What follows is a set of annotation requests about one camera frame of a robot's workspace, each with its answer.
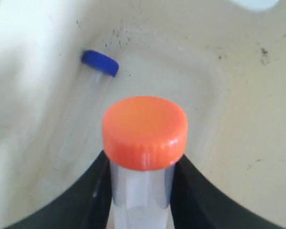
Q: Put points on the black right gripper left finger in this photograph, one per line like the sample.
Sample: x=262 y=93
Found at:
x=84 y=205

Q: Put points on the orange-capped tube front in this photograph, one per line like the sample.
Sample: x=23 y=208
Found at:
x=143 y=138

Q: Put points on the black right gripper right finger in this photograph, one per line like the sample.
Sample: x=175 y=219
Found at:
x=198 y=204

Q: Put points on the blue-capped tube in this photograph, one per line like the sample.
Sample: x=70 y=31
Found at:
x=97 y=73

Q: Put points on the cream plastic bin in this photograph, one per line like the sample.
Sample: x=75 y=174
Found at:
x=224 y=65

